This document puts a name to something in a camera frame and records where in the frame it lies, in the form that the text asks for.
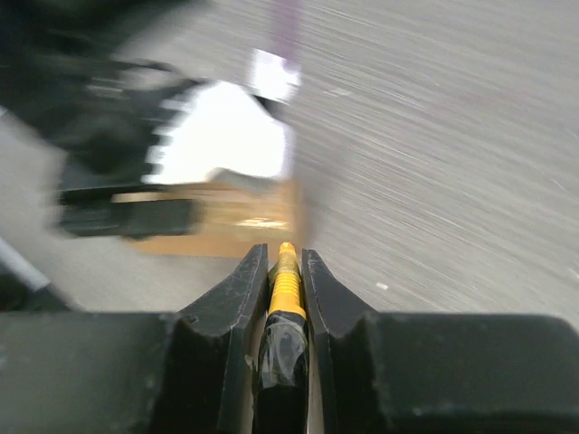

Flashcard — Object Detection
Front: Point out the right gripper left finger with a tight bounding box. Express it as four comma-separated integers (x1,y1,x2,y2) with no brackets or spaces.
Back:
1,244,269,433

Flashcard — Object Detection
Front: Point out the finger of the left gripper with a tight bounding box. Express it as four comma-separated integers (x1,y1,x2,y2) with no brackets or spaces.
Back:
55,187,199,240

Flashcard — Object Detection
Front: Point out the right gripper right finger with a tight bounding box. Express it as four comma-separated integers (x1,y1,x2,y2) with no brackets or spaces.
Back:
302,250,578,433

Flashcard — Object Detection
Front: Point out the yellow utility knife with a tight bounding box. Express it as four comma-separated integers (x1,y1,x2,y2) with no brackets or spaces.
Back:
252,242,309,434

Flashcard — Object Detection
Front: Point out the brown cardboard express box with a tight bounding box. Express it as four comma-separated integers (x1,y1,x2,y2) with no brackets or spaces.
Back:
112,180,305,259

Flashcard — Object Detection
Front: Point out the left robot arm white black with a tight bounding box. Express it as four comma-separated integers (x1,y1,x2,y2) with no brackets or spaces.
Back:
1,1,199,240

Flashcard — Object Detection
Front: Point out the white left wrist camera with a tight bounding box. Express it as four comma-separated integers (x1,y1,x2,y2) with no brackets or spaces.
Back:
140,50,301,188

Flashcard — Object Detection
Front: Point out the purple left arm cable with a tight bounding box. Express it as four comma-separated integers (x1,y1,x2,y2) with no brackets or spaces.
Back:
271,0,302,64

